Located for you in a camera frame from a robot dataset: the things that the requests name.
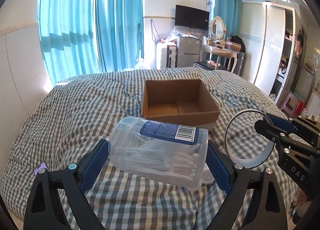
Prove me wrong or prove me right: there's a silver mini fridge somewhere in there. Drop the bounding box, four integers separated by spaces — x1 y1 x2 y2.
176 36 200 67

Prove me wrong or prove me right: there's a teal curtain left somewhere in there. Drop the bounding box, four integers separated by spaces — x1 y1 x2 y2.
37 0 144 84

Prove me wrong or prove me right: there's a pink plastic stool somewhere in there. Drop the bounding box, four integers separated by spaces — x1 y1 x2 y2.
280 92 304 118

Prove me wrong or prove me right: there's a black cushioned chair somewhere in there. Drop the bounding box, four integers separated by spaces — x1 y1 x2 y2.
193 61 227 71

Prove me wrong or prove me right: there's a black wall television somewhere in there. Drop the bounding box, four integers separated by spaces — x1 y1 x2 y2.
175 5 210 31

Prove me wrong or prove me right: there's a teal curtain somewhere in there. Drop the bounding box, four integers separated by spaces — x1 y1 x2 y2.
37 0 144 84
213 0 242 37

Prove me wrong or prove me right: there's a white oval vanity mirror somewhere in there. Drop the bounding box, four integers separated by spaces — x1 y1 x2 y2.
209 16 226 40

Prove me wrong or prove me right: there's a brown cardboard box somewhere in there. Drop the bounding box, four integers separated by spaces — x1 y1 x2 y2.
141 79 220 132

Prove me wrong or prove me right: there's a teal curtain right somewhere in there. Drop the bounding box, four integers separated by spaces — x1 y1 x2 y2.
213 0 242 37

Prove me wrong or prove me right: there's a white suitcase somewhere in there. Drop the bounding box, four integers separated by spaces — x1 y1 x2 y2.
156 42 176 70

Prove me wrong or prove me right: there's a clear plastic jar blue label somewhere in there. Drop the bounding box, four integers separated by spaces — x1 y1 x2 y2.
109 116 214 191

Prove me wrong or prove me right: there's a white sliding wardrobe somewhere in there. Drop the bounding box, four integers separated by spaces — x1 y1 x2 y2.
240 1 300 106

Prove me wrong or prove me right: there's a white dressing table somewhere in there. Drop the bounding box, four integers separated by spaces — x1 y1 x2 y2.
199 45 238 73

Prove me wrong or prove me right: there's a black backpack on table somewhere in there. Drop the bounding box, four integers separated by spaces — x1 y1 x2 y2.
230 36 246 52

